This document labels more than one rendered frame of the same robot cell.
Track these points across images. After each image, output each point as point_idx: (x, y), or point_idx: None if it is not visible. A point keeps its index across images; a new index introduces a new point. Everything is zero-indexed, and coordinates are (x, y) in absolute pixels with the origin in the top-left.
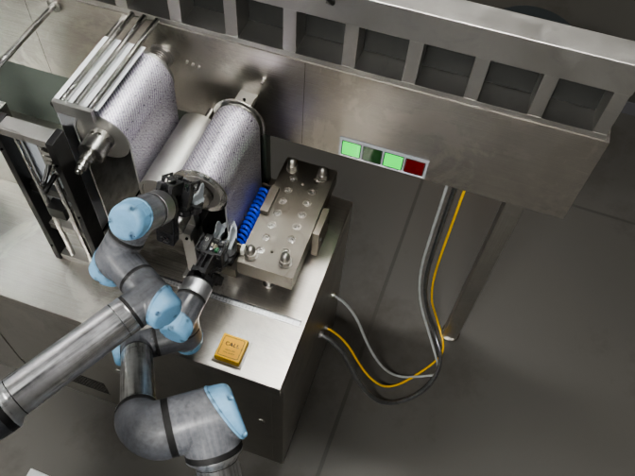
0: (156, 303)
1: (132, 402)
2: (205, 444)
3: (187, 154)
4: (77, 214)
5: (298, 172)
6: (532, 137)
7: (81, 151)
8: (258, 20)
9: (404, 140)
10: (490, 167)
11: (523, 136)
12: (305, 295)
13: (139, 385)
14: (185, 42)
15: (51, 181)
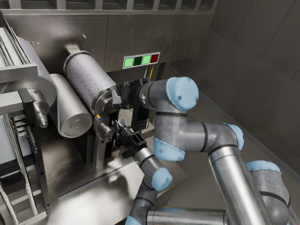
0: (237, 131)
1: None
2: (285, 192)
3: (73, 93)
4: (41, 171)
5: None
6: (194, 21)
7: None
8: (65, 0)
9: (151, 45)
10: (180, 43)
11: (192, 22)
12: (150, 138)
13: (213, 212)
14: (26, 25)
15: None
